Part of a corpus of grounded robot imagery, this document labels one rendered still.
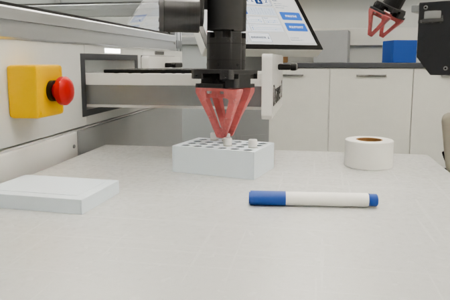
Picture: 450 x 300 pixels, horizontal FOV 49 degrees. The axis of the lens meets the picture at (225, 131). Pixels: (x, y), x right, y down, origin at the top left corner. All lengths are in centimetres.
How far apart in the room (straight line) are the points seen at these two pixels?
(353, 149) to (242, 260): 38
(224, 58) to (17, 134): 31
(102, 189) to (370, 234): 29
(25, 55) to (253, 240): 46
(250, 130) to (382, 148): 129
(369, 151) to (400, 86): 327
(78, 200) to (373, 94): 355
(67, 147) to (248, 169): 35
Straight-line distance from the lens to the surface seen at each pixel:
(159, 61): 129
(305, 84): 392
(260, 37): 192
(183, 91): 88
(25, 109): 72
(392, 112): 401
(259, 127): 203
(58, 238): 48
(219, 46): 71
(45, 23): 82
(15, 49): 75
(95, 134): 98
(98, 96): 93
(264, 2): 209
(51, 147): 84
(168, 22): 71
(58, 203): 55
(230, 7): 72
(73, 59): 90
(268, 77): 83
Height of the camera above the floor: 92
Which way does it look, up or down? 8 degrees down
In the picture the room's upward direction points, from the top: straight up
